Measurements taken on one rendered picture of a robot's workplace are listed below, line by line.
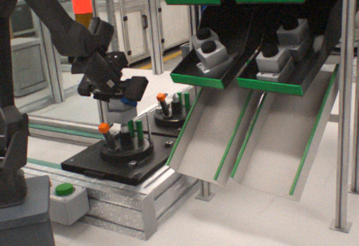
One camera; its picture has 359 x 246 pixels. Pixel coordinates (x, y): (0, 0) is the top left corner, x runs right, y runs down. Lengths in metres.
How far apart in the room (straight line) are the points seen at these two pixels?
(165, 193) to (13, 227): 0.38
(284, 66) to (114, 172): 0.48
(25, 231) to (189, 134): 0.40
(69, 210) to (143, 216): 0.16
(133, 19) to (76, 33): 5.54
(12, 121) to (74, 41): 0.24
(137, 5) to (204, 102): 5.55
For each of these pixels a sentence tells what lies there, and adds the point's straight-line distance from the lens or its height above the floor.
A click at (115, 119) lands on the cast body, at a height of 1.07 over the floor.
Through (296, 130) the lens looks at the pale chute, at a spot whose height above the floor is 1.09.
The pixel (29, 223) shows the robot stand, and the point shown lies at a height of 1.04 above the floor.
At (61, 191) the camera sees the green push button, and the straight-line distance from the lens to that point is 1.04.
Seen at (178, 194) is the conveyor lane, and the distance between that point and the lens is 1.11.
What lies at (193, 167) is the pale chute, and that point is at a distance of 0.99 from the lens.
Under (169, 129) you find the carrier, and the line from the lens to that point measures 1.30.
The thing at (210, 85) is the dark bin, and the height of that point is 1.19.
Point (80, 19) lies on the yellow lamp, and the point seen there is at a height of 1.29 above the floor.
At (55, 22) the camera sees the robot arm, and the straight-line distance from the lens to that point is 0.93.
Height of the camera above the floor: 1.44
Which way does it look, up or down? 19 degrees down
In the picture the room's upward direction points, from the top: 5 degrees counter-clockwise
